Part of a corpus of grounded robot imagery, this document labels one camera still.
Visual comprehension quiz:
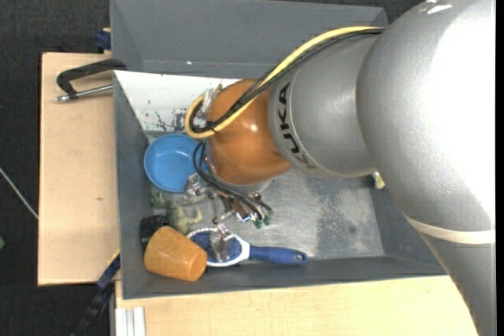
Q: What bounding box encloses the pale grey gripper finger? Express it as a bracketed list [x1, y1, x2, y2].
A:
[210, 227, 222, 263]
[220, 226, 235, 262]

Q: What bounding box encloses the orange cup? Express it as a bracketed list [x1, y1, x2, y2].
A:
[143, 225, 209, 282]

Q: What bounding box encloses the blue and white brush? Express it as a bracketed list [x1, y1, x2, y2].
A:
[185, 227, 309, 268]

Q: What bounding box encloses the green toy animal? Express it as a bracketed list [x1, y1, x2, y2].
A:
[150, 190, 205, 235]

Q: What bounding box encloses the black block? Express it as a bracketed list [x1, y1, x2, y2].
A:
[139, 214, 171, 249]

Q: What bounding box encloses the blue bowl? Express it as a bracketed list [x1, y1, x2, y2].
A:
[143, 133, 206, 194]

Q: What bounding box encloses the grey metal bin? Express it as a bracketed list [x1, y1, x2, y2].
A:
[109, 0, 447, 300]

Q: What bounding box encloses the pale wood board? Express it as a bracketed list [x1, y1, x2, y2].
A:
[37, 52, 121, 286]

